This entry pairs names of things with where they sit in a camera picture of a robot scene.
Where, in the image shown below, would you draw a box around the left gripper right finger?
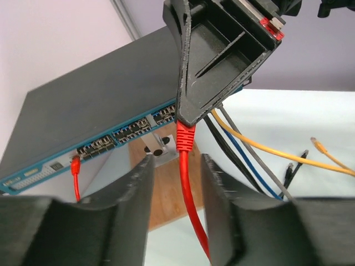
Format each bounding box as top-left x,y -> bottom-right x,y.
201,154 -> 354,265

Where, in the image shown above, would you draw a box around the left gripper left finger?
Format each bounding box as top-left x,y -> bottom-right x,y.
1,155 -> 154,265

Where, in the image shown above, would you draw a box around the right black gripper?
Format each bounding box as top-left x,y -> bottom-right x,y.
163,1 -> 285,126

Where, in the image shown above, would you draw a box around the grey ethernet cable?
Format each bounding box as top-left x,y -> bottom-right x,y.
219,106 -> 295,201

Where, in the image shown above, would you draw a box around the blue ethernet cable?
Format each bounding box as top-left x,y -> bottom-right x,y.
221,129 -> 283,200

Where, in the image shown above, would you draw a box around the orange ethernet cable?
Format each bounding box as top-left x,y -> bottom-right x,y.
176,120 -> 212,264

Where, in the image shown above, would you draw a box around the yellow ethernet cable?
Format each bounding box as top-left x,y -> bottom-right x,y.
211,109 -> 355,178

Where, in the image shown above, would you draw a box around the black network switch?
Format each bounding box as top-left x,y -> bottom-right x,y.
1,27 -> 179,195

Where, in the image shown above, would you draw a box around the metal switch mount bracket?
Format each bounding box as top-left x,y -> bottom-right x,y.
141,133 -> 179,168

